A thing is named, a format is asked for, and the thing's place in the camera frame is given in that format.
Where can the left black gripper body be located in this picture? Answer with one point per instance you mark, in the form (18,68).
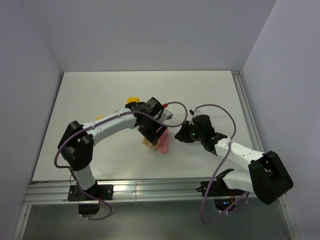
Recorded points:
(149,129)

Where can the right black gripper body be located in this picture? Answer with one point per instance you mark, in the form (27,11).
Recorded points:
(190,133)

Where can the beige cube socket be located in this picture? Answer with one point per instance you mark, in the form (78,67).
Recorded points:
(148,144)

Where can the pink triangular power strip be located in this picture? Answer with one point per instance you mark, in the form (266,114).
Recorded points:
(163,143)

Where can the yellow cube socket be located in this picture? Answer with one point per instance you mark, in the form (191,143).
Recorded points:
(132,99)

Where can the light yellow plug adapter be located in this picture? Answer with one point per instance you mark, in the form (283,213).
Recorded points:
(99,117)

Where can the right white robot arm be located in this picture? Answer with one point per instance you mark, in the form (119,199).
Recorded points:
(264,173)

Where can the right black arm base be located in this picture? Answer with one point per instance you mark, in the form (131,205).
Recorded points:
(225,195)

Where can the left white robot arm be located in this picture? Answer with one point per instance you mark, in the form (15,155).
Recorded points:
(78,141)

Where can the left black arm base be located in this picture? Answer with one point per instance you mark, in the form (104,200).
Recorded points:
(89,201)

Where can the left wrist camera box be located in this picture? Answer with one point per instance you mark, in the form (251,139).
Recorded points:
(164,114)

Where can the aluminium rail frame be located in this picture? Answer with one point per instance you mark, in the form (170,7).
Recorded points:
(155,195)

